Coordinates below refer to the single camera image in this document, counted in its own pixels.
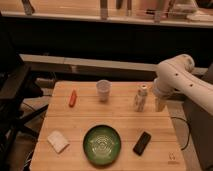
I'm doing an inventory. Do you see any grey bench rail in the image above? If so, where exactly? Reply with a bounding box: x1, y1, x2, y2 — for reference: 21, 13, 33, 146
19, 53, 208, 76

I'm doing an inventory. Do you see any clear plastic cup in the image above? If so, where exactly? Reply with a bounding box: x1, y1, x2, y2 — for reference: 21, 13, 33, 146
96, 80, 111, 102

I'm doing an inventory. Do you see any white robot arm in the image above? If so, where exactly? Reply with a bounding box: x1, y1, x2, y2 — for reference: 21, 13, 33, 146
153, 54, 213, 116

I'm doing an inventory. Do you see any black phone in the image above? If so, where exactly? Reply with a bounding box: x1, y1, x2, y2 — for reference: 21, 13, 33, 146
133, 132, 151, 156

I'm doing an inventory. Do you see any small white bottle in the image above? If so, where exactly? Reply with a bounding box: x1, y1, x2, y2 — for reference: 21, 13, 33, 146
134, 84, 148, 112

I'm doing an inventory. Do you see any black chair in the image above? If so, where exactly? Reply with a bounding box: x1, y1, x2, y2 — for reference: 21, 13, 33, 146
0, 13, 47, 150

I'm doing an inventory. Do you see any green round plate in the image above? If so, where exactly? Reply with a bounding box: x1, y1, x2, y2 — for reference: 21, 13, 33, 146
83, 125, 121, 166

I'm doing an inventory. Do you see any black cable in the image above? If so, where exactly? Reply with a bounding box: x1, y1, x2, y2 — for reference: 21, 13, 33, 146
171, 116, 191, 152

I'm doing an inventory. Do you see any white folded cloth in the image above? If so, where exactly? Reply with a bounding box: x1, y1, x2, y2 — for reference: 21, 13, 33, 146
47, 131, 69, 154

